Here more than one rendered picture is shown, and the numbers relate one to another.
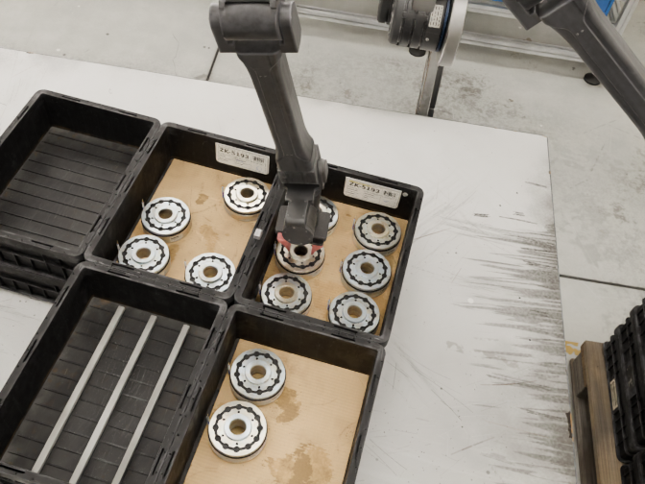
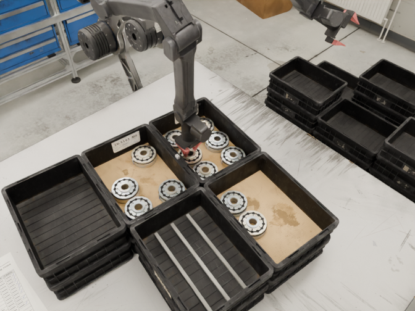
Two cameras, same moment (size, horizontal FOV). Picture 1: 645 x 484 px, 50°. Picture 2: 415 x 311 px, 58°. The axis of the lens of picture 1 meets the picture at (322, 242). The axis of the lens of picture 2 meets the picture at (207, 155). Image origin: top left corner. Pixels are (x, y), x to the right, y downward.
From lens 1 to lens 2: 0.72 m
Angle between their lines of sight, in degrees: 28
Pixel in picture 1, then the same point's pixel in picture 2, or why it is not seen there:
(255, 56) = (189, 52)
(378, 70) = (69, 99)
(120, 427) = (215, 267)
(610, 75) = not seen: outside the picture
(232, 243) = (160, 175)
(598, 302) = not seen: hidden behind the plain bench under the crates
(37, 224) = (72, 243)
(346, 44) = (41, 99)
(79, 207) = (81, 221)
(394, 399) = not seen: hidden behind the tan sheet
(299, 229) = (207, 132)
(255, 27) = (191, 36)
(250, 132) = (93, 141)
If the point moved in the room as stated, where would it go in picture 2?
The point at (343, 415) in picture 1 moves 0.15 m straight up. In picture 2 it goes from (270, 188) to (275, 163)
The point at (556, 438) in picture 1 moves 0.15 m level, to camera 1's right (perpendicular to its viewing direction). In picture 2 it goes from (313, 143) to (330, 128)
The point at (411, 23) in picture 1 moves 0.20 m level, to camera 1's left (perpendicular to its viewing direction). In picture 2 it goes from (149, 35) to (110, 53)
